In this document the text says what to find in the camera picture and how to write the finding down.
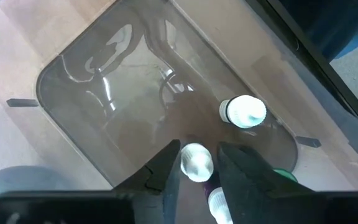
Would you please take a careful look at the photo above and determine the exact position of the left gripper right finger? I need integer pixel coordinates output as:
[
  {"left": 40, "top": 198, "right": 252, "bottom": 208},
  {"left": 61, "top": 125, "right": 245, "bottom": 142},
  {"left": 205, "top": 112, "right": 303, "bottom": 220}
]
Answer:
[{"left": 218, "top": 142, "right": 315, "bottom": 224}]

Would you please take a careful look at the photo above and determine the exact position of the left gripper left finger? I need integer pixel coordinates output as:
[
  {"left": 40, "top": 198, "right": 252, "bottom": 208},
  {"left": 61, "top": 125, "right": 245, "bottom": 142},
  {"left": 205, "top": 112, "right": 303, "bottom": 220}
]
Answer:
[{"left": 113, "top": 139, "right": 182, "bottom": 224}]

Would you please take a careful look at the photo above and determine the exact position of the green dropper bottle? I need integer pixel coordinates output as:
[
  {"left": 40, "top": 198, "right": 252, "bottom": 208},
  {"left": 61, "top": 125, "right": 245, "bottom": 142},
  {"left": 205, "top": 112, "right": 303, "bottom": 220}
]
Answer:
[{"left": 272, "top": 167, "right": 298, "bottom": 184}]

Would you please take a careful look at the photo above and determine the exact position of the grey translucent plastic bin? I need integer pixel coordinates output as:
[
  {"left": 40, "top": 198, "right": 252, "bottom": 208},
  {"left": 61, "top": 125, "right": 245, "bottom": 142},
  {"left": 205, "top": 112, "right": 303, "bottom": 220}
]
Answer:
[{"left": 0, "top": 0, "right": 358, "bottom": 224}]

